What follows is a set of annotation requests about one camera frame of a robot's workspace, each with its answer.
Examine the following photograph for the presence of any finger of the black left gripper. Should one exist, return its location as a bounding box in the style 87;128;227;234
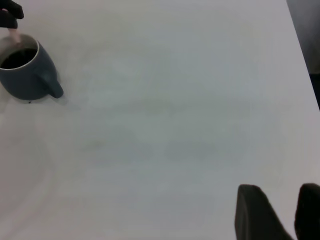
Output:
0;9;19;29
0;0;25;20

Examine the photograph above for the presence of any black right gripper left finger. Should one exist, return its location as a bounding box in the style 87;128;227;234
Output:
234;184;295;240

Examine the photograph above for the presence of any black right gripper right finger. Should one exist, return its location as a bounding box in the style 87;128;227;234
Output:
293;182;320;240

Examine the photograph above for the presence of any pink handled metal spoon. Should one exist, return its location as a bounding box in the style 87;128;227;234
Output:
7;27;23;49

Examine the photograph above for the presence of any dark grey ceramic mug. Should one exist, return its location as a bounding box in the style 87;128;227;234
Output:
0;33;65;101

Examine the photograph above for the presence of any dark coffee liquid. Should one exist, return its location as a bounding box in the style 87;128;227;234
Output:
0;48;38;70

